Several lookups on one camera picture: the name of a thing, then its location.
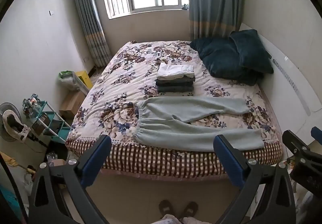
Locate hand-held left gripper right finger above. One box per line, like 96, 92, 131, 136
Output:
213, 135, 296, 224

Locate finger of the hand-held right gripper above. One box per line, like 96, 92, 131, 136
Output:
282, 130, 311, 158
311, 126, 322, 140

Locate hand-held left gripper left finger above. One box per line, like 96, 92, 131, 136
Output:
28, 135, 112, 224

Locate light blue fleece pants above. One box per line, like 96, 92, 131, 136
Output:
136, 97, 265, 152

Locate black bin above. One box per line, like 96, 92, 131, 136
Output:
45, 140, 68, 164

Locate cardboard box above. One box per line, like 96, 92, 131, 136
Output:
59, 90, 87, 117

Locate teal shelf rack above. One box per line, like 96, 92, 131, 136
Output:
30, 100, 71, 144

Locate person's dark shoe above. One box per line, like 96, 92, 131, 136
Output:
181, 201, 199, 220
158, 200, 173, 220

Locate white headboard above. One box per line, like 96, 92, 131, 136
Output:
239, 22, 312, 116

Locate yellow box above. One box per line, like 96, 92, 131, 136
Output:
75, 70, 93, 89

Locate yellow broom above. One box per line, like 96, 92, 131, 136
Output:
0, 151, 36, 175

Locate clear green-lidded plastic container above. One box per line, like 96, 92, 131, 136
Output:
59, 71, 81, 92

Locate person's legs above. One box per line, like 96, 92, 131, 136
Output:
151, 215, 217, 224

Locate floral bed blanket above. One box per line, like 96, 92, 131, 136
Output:
65, 40, 282, 179

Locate white plush slipper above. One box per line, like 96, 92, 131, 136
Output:
2, 110, 31, 143

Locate grey standing fan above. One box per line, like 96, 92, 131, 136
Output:
0, 102, 23, 142

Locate dark teal pillow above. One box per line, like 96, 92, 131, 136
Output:
229, 29, 274, 74
190, 37, 261, 86

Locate white folded garment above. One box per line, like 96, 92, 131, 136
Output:
156, 63, 195, 81

